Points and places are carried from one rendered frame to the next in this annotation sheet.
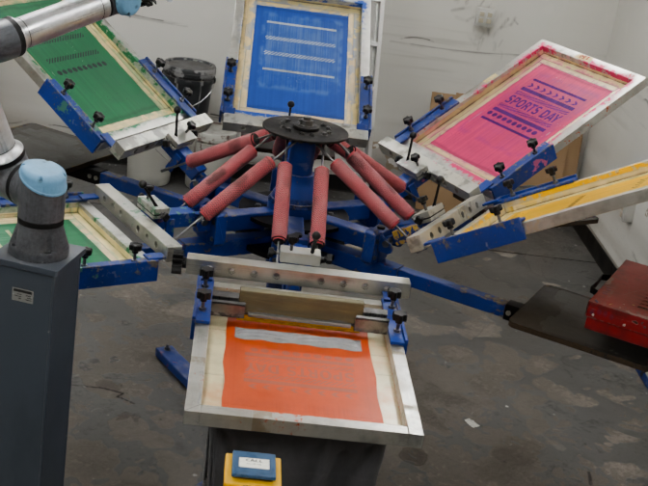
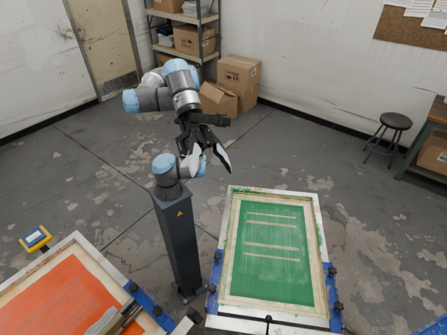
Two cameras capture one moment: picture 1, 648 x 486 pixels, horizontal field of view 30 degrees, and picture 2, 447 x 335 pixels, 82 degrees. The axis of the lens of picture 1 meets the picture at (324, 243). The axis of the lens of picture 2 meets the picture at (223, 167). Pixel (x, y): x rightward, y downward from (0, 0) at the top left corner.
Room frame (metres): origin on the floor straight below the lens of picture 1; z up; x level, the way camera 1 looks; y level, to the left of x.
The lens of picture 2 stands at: (3.72, 0.23, 2.25)
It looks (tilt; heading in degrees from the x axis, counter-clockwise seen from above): 43 degrees down; 133
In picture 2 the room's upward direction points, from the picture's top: straight up
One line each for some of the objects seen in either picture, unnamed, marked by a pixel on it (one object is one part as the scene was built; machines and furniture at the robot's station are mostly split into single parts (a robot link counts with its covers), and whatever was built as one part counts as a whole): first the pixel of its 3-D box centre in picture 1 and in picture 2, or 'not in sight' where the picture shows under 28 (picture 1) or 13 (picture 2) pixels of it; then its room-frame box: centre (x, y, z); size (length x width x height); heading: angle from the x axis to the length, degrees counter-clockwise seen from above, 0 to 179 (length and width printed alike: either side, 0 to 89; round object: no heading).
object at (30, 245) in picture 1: (40, 233); (168, 185); (2.85, 0.72, 1.25); 0.15 x 0.15 x 0.10
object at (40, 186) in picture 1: (40, 190); (166, 169); (2.86, 0.73, 1.37); 0.13 x 0.12 x 0.14; 52
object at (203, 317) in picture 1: (202, 306); (148, 305); (3.16, 0.32, 0.97); 0.30 x 0.05 x 0.07; 6
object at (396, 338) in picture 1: (392, 327); not in sight; (3.22, -0.24, 0.97); 0.30 x 0.05 x 0.07; 6
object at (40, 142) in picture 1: (135, 185); not in sight; (4.28, 0.73, 0.91); 1.34 x 0.40 x 0.08; 66
